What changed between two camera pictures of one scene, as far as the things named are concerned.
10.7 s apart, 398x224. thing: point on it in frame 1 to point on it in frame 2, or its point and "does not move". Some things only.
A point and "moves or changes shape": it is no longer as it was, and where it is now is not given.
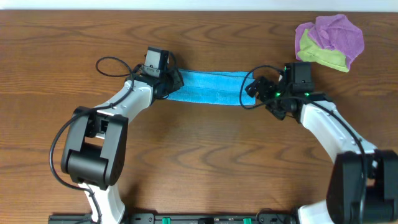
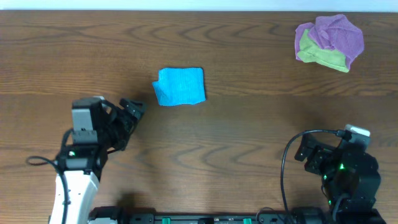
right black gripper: (269, 85) to (320, 154)
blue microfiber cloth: (219, 88) moves or changes shape
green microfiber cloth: (310, 51) does not move
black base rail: (179, 218) does not move
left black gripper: (174, 81) to (123, 121)
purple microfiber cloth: (333, 32) does not move
